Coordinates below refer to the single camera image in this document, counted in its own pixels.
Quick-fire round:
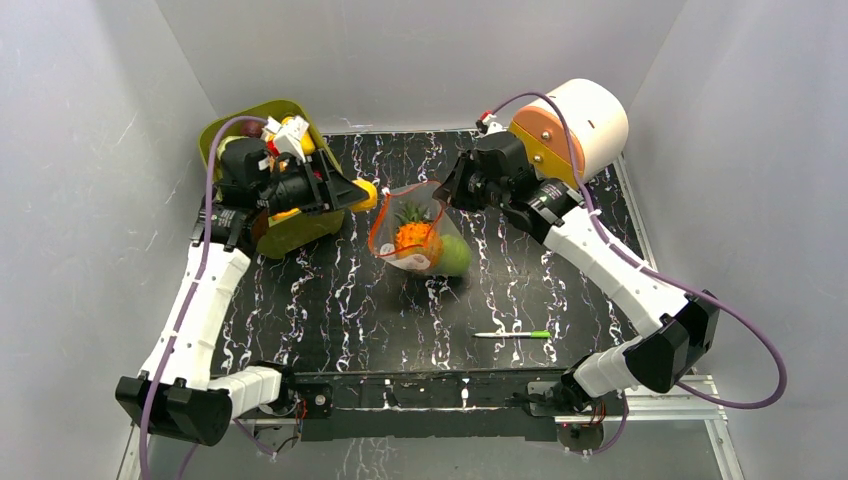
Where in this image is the green white pen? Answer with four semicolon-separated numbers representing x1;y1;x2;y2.
473;331;551;340

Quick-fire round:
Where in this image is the green cabbage toy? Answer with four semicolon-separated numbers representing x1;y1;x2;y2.
436;235;471;276

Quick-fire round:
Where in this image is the olive green plastic bin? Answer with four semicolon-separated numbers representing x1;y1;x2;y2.
197;99;346;259

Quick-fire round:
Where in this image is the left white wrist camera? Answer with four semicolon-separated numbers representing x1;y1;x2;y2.
262;115;316;161

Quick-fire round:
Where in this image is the white orange yellow drawer box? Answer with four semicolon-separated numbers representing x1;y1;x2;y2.
508;79;629;188

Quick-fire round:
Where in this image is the white green cauliflower toy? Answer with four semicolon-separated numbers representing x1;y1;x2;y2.
216;135;242;158

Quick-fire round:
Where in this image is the clear zip bag orange zipper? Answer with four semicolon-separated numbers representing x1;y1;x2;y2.
368;181;471;277

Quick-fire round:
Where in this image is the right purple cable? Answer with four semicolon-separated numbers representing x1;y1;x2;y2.
490;91;788;411

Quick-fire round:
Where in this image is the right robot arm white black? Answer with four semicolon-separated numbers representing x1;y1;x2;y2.
433;131;718;414

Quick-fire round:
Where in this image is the yellow squash toy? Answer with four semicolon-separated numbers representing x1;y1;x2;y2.
277;116;316;158

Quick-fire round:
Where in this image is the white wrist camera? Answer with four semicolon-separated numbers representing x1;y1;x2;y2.
262;115;316;161
475;110;507;138

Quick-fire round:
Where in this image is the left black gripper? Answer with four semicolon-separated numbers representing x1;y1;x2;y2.
257;151;368;218

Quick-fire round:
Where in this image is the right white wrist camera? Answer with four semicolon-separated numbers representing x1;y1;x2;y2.
475;110;507;138

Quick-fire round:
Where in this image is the orange pineapple toy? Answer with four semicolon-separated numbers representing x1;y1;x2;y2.
393;202;442;266

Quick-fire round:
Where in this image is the dark purple round fruit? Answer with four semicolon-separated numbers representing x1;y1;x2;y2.
240;120;265;138

